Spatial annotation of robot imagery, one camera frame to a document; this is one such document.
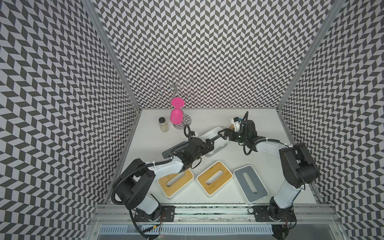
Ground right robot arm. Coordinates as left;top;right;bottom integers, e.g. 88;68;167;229
218;119;320;222

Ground grey lid tissue box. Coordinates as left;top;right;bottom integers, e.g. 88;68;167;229
162;141;188;159
234;165;269;205

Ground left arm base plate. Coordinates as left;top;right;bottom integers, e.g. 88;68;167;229
134;205;176;223

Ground pink plastic goblet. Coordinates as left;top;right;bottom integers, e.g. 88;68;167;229
170;98;185;125

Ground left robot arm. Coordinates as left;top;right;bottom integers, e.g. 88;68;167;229
111;135;220;215

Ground aluminium mounting rail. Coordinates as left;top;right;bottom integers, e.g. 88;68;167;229
89;203;343;226

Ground chrome wire cup rack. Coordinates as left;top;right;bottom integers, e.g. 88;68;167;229
157;71;195;130

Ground all white tissue box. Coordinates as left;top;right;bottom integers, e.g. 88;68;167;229
200;127;229;158

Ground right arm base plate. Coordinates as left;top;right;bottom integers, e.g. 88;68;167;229
247;205;297;224

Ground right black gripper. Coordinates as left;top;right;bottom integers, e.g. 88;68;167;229
217;128;248;143

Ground right black cable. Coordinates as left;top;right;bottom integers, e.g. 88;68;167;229
242;111;281;156

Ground small glass spice jar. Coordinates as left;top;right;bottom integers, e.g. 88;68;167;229
159;117;169;133

